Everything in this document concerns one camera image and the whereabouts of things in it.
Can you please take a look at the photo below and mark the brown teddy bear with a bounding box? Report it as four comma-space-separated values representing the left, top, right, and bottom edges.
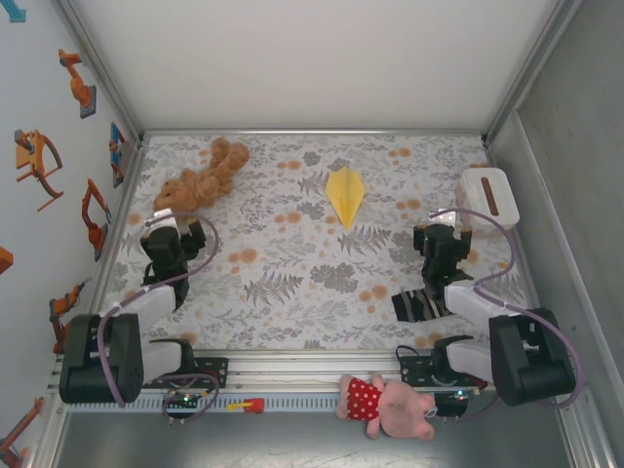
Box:
152, 136, 251, 226

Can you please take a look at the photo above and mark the black white striped sock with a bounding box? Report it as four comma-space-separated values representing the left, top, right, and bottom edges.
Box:
391, 286, 454, 324

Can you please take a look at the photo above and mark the thin aluminium frame rail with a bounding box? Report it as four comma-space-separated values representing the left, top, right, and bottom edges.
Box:
140, 128, 488, 138

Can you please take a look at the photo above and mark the aluminium frame post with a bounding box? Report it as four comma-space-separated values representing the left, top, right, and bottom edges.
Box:
481, 0, 585, 147
57, 0, 150, 147

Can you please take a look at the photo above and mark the yellow paper sheet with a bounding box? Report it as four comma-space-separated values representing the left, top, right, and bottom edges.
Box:
325, 165, 367, 231

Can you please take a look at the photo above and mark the slim aluminium side rail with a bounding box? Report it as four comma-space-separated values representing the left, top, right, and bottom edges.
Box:
80, 140, 147, 352

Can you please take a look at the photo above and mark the orange curved gripper wall sticker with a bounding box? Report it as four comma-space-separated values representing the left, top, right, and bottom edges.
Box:
13, 129, 64, 212

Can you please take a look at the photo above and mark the perforated grey cable duct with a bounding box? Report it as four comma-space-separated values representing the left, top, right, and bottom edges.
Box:
66, 395, 342, 413

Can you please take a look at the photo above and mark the floral patterned table mat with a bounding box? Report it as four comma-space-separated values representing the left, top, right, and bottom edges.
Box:
92, 134, 540, 351

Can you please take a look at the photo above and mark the blue orange wall sticker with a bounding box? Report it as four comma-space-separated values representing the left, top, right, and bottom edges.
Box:
107, 121, 129, 189

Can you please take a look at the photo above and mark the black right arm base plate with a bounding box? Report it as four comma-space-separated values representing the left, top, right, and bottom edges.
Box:
398, 354, 488, 391

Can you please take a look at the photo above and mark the white tissue box brown slot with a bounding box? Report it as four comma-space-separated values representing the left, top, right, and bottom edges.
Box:
457, 167, 521, 240

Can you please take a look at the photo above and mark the wide grooved aluminium rail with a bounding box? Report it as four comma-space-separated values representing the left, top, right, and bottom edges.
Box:
47, 348, 592, 395

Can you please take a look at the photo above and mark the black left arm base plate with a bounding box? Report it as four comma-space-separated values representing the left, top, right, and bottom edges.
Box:
184, 357, 230, 390

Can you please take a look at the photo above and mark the pink plush pig red dress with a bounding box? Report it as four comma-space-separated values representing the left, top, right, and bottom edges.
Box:
334, 371, 437, 443

